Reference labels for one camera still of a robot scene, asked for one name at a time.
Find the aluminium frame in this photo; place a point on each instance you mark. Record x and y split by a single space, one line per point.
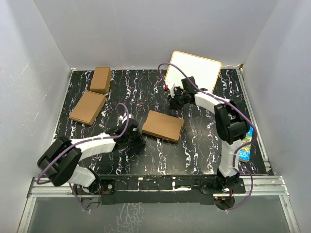
264 208

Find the blue treehouse book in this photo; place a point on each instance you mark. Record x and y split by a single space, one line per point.
244 154

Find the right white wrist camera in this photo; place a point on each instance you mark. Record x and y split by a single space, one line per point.
171 88

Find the small whiteboard with wooden frame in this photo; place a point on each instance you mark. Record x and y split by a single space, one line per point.
205 71

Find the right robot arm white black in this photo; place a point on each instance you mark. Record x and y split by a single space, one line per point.
231 125

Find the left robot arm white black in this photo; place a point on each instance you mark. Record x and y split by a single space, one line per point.
60 161

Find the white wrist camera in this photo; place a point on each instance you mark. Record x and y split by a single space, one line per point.
171 88
123 119

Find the folded cardboard box upright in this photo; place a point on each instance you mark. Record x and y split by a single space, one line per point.
101 80

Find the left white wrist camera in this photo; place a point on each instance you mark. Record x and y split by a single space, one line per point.
123 119

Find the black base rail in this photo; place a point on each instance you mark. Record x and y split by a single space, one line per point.
202 189

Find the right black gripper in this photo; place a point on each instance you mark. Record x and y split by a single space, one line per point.
173 103

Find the flat cardboard box stack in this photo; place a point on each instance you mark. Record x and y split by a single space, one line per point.
88 108

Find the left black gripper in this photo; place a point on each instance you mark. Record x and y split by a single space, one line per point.
139 141

